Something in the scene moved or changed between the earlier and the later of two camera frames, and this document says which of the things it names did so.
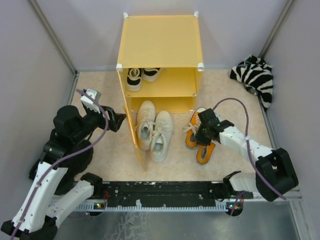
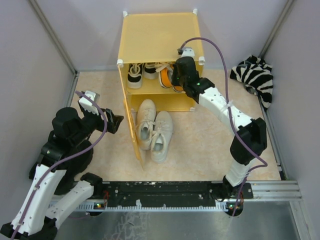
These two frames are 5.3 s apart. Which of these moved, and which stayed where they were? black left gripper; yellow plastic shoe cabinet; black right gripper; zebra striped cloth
Moved: black right gripper
Stayed: black left gripper; zebra striped cloth; yellow plastic shoe cabinet
